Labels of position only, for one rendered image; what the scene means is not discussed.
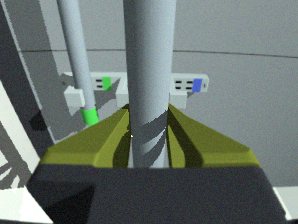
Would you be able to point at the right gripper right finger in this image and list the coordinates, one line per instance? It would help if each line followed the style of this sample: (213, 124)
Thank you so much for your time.
(202, 146)

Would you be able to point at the black wall panel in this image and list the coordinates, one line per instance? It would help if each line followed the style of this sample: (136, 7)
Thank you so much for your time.
(247, 48)

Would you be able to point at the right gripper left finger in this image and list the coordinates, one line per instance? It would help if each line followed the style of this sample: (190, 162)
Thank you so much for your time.
(95, 145)

